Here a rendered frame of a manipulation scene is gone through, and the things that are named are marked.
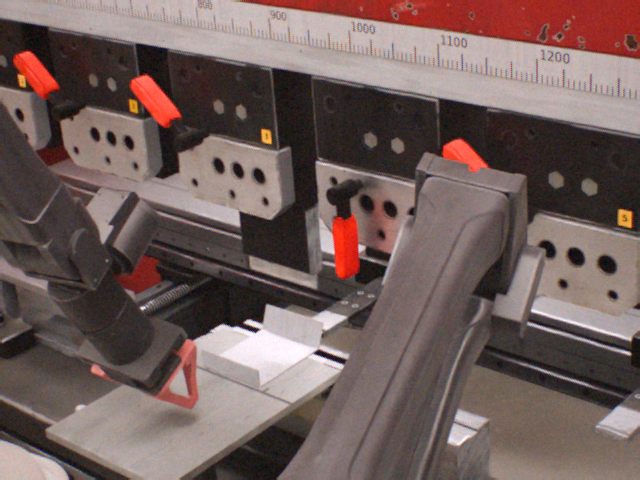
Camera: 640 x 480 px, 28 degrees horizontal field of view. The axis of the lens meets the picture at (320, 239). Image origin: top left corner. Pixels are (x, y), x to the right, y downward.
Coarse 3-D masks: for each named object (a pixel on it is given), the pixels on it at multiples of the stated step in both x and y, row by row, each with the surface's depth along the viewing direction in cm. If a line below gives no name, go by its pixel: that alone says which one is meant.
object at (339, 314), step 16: (368, 256) 160; (384, 256) 158; (368, 272) 159; (384, 272) 158; (368, 288) 156; (336, 304) 152; (352, 304) 152; (368, 304) 152; (320, 320) 149; (336, 320) 149
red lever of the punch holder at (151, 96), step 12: (132, 84) 135; (144, 84) 134; (156, 84) 135; (144, 96) 134; (156, 96) 134; (156, 108) 133; (168, 108) 134; (168, 120) 133; (180, 120) 134; (180, 132) 133; (192, 132) 133; (204, 132) 135; (180, 144) 132; (192, 144) 133
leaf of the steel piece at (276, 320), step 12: (276, 312) 147; (288, 312) 146; (264, 324) 148; (276, 324) 147; (288, 324) 146; (300, 324) 145; (312, 324) 144; (288, 336) 146; (300, 336) 145; (312, 336) 144
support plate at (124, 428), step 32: (224, 384) 138; (288, 384) 137; (320, 384) 137; (96, 416) 134; (128, 416) 133; (160, 416) 133; (192, 416) 133; (224, 416) 132; (256, 416) 132; (96, 448) 128; (128, 448) 128; (160, 448) 127; (192, 448) 127; (224, 448) 127
